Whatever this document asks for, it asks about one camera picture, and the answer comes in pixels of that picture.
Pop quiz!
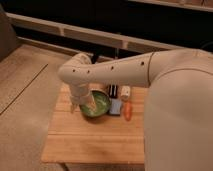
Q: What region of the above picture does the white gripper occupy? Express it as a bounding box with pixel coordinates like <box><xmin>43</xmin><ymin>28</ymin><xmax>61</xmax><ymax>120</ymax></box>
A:
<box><xmin>69</xmin><ymin>84</ymin><xmax>97</xmax><ymax>113</ymax></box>

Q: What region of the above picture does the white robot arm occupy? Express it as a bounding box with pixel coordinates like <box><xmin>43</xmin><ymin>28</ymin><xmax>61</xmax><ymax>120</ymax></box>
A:
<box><xmin>59</xmin><ymin>48</ymin><xmax>213</xmax><ymax>171</ymax></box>

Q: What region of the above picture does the green ceramic bowl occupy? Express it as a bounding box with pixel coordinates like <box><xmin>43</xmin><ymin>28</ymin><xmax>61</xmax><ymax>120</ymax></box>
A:
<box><xmin>80</xmin><ymin>90</ymin><xmax>111</xmax><ymax>118</ymax></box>

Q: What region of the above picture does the wooden table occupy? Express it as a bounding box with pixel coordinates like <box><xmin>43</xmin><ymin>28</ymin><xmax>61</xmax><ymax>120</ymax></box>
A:
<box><xmin>41</xmin><ymin>84</ymin><xmax>147</xmax><ymax>165</ymax></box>

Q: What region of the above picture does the blue sponge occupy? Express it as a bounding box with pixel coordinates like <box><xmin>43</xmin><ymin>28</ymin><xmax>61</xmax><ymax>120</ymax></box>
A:
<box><xmin>109</xmin><ymin>99</ymin><xmax>122</xmax><ymax>116</ymax></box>

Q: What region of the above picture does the orange carrot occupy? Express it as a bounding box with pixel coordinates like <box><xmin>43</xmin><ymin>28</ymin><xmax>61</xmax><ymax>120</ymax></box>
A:
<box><xmin>124</xmin><ymin>102</ymin><xmax>132</xmax><ymax>121</ymax></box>

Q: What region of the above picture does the white bottle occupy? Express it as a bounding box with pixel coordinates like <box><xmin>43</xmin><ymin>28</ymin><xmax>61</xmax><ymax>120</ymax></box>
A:
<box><xmin>121</xmin><ymin>86</ymin><xmax>131</xmax><ymax>101</ymax></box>

